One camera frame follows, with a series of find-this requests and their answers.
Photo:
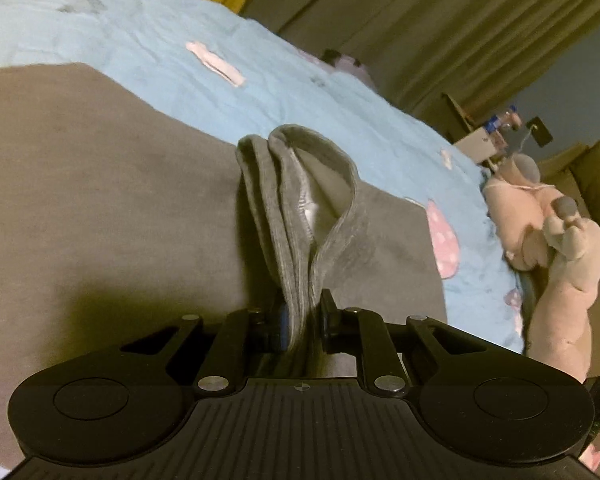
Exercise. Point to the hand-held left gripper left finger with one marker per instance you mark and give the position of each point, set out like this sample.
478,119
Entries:
281,330

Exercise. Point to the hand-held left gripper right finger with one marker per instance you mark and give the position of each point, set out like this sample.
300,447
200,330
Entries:
325,321

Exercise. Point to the white box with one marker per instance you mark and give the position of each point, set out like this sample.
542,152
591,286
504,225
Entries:
475,146

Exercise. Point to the dark wooden desk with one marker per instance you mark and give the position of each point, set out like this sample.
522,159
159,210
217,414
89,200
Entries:
457,115

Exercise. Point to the pink plush toy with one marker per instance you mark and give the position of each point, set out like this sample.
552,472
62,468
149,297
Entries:
570,280

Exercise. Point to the dark purple plush object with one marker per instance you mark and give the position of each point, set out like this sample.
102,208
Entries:
347,65

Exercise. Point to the clear plastic bottle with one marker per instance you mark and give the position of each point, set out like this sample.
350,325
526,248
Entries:
511,117

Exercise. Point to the black flat device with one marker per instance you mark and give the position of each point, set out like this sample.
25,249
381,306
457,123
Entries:
540,131

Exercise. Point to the grey curtain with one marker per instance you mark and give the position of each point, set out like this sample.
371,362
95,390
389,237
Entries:
405,20

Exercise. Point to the light blue printed bedsheet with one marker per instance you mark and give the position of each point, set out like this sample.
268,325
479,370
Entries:
130,25

